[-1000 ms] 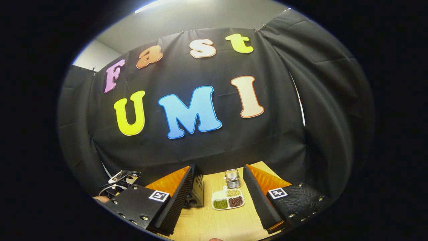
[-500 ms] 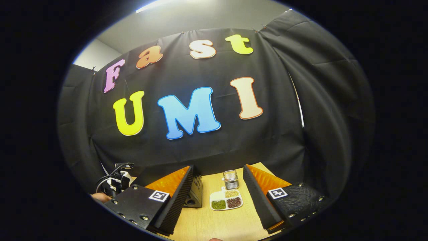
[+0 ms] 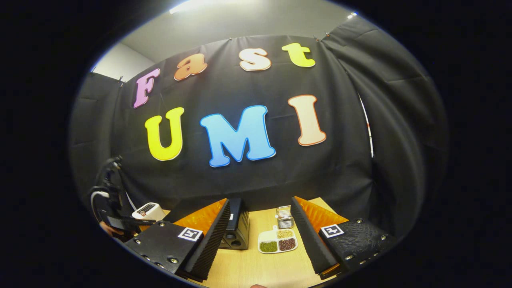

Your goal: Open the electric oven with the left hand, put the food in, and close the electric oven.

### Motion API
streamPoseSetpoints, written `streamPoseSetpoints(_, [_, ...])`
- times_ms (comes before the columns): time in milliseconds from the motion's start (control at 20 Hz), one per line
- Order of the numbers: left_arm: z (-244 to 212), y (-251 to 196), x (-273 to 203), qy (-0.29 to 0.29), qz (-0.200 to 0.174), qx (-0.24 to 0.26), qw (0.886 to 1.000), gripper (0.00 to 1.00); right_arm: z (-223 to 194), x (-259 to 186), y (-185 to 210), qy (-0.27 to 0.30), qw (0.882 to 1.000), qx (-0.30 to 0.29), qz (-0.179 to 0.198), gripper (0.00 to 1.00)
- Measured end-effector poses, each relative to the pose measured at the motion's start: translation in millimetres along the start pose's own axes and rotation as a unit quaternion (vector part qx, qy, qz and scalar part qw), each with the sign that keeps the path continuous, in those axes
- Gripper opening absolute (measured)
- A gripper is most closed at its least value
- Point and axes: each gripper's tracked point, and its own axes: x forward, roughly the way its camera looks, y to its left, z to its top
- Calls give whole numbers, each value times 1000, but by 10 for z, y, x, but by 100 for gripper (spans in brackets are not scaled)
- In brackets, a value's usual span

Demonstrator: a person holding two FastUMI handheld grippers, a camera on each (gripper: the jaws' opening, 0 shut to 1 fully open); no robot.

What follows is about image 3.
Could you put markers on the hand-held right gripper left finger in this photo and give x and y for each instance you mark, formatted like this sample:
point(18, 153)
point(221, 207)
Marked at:
point(212, 244)

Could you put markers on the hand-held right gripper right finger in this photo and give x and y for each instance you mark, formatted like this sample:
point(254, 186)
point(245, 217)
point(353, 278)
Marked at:
point(310, 244)

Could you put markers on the black electric oven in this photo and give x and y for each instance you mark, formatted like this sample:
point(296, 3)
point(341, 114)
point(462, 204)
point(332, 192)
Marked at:
point(238, 228)

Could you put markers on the dark red beans pile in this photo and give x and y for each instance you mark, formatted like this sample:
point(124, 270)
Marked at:
point(287, 244)

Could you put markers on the yellow soybeans pile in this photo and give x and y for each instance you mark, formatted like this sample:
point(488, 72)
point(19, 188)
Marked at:
point(284, 234)

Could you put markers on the green mung beans pile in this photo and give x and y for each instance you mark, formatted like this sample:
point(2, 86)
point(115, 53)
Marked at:
point(268, 246)

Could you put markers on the white divided dish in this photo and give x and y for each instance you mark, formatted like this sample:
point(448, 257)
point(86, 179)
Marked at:
point(267, 236)

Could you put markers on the white toaster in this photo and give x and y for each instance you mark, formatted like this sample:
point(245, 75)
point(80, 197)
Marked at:
point(154, 212)

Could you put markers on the small ceiling spotlight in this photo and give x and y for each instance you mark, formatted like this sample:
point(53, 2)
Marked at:
point(352, 15)

